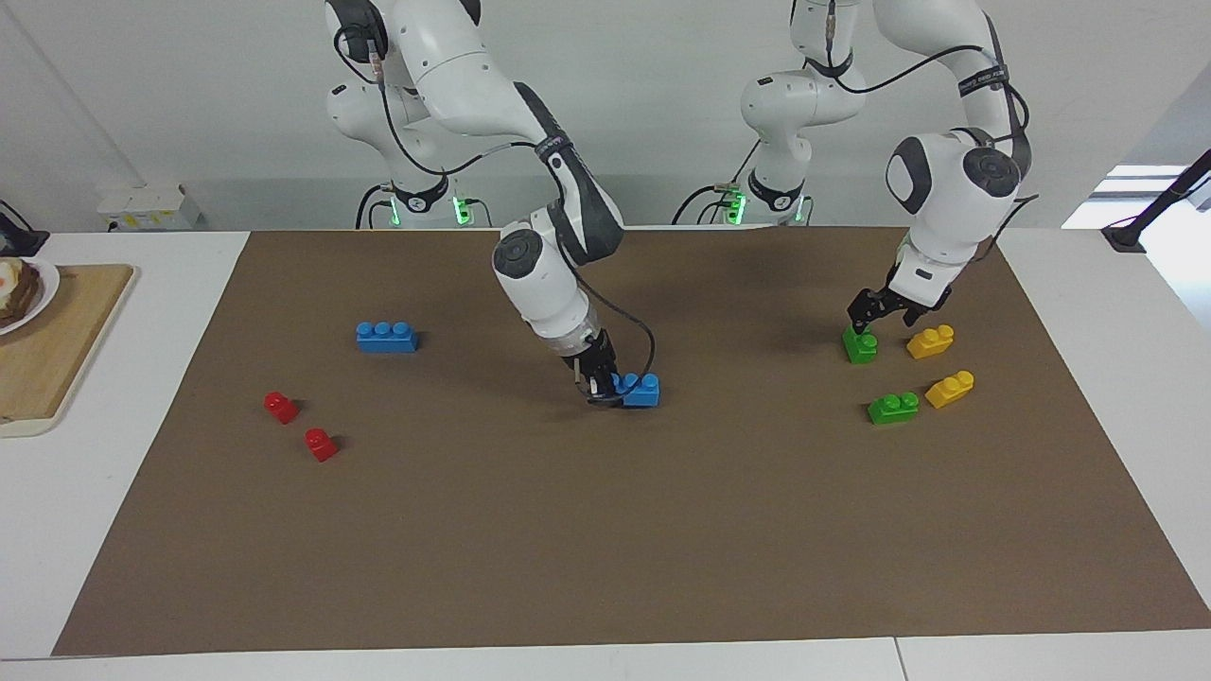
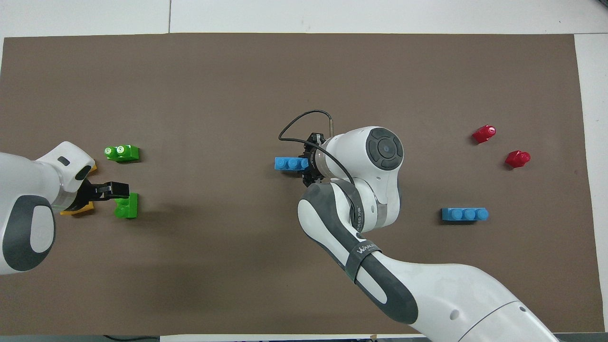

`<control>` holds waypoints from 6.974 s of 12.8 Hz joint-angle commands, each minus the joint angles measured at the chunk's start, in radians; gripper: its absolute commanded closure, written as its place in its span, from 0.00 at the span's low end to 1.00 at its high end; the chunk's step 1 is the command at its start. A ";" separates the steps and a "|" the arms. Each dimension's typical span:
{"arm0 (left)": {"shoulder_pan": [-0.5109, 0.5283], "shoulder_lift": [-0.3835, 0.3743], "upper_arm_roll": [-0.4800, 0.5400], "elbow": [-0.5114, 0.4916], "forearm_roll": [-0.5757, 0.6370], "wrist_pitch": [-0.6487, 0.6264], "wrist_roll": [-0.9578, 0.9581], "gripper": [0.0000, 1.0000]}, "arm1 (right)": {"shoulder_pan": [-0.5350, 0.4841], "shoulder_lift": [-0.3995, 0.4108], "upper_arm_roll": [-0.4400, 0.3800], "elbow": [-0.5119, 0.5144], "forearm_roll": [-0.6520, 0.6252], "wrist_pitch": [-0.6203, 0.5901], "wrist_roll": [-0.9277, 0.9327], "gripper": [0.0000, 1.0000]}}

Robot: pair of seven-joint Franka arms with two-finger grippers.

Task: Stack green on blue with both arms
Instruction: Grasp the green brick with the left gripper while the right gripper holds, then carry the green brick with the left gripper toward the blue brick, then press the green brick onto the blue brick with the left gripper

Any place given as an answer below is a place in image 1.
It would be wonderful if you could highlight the white power socket box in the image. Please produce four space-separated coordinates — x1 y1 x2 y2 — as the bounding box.
97 183 203 233

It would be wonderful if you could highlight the toasted bread with egg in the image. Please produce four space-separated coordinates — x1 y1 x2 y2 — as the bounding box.
0 259 44 329

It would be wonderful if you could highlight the black right base cable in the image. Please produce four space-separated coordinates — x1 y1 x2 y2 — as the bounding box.
356 182 395 230

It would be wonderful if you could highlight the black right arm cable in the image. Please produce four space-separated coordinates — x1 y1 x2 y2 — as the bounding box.
333 24 657 408

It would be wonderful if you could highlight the black mounting stand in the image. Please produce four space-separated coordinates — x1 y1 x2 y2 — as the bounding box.
1101 148 1211 254

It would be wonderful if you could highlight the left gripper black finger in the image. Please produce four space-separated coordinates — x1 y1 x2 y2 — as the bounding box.
899 295 950 328
847 287 895 335

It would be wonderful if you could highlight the black clamp device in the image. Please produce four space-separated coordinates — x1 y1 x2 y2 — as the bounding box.
0 200 50 258

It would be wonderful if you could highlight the brown paper table mat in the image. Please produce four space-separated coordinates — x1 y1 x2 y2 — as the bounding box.
52 225 1211 656

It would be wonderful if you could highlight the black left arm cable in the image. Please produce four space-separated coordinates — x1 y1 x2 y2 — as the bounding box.
823 0 1042 237

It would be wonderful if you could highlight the blue three-stud toy block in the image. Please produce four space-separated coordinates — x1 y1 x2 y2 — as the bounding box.
610 373 661 409
357 322 420 355

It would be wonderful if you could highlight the yellow two-stud toy block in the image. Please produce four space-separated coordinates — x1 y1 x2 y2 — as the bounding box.
925 370 975 410
906 324 956 360

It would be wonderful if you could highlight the black base cable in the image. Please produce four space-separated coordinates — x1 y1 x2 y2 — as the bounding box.
672 140 760 227
356 182 395 230

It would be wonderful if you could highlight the black left base cable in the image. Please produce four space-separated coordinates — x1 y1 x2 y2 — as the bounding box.
672 140 760 227

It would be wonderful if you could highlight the white plate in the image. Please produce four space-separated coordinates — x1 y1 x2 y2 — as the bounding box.
0 256 61 337

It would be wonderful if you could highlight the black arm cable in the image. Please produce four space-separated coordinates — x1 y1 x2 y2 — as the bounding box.
823 0 1042 237
333 24 657 408

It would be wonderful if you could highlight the wooden cutting board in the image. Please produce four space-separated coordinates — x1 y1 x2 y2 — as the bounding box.
0 264 139 439

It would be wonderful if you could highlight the green block with white stickers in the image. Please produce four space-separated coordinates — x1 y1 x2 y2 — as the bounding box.
868 391 921 426

